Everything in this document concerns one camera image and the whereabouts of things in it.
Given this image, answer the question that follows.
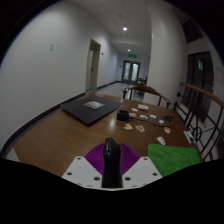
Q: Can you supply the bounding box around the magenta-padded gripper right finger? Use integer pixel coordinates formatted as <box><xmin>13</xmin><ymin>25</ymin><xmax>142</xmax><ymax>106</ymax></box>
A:
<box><xmin>118</xmin><ymin>143</ymin><xmax>163</xmax><ymax>189</ymax></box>

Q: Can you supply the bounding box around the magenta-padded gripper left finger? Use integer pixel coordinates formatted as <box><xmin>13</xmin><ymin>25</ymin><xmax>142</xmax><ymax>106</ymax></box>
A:
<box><xmin>61</xmin><ymin>142</ymin><xmax>108</xmax><ymax>188</ymax></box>

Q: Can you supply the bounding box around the black vertical computer mouse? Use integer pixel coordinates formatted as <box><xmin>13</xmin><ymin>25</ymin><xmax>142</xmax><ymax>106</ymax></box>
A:
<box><xmin>101</xmin><ymin>136</ymin><xmax>124</xmax><ymax>189</ymax></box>

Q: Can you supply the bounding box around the green mouse pad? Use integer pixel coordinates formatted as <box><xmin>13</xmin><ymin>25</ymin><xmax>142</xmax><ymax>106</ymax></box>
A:
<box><xmin>147</xmin><ymin>143</ymin><xmax>202</xmax><ymax>178</ymax></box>

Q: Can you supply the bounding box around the small black box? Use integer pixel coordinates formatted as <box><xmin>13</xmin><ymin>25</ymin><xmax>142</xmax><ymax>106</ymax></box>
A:
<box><xmin>116</xmin><ymin>109</ymin><xmax>130</xmax><ymax>122</ymax></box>

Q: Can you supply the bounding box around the black closed laptop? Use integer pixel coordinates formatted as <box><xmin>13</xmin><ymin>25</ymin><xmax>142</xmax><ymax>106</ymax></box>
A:
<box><xmin>60</xmin><ymin>95</ymin><xmax>124</xmax><ymax>128</ymax></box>

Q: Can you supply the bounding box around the small white box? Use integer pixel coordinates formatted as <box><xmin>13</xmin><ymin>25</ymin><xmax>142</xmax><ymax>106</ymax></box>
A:
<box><xmin>137</xmin><ymin>103</ymin><xmax>150</xmax><ymax>111</ymax></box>

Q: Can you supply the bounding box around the small black connector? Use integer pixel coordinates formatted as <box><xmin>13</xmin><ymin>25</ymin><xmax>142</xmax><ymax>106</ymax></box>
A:
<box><xmin>161</xmin><ymin>114</ymin><xmax>175</xmax><ymax>125</ymax></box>

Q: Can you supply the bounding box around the white paper slip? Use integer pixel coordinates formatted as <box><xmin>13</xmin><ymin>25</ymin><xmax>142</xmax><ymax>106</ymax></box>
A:
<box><xmin>183</xmin><ymin>129</ymin><xmax>196</xmax><ymax>144</ymax></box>

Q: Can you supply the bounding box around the wooden armchair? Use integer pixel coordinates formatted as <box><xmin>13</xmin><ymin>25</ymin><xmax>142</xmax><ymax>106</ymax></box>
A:
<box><xmin>121</xmin><ymin>84</ymin><xmax>173</xmax><ymax>108</ymax></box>

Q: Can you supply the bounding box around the glass double door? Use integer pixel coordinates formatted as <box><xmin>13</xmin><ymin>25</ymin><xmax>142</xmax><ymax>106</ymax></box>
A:
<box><xmin>120</xmin><ymin>59</ymin><xmax>141</xmax><ymax>84</ymax></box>

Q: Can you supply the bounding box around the beige side door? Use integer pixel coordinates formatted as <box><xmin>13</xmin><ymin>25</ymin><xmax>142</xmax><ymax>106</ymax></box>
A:
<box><xmin>85</xmin><ymin>38</ymin><xmax>102</xmax><ymax>93</ymax></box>

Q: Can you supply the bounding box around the black railing with wooden handrail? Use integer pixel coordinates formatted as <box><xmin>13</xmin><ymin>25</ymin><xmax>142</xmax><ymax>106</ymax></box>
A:
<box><xmin>173</xmin><ymin>81</ymin><xmax>224</xmax><ymax>163</ymax></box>

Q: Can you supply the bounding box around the dark framed window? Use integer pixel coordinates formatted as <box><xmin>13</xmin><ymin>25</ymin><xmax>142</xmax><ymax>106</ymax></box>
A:
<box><xmin>181</xmin><ymin>51</ymin><xmax>214</xmax><ymax>123</ymax></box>

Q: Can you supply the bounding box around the small dark transom window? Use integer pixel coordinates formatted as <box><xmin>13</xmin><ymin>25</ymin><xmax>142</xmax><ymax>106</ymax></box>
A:
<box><xmin>181</xmin><ymin>18</ymin><xmax>204</xmax><ymax>44</ymax></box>

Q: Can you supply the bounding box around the thin black cable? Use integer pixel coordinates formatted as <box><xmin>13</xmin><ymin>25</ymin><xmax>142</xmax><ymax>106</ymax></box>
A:
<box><xmin>128</xmin><ymin>116</ymin><xmax>168</xmax><ymax>129</ymax></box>

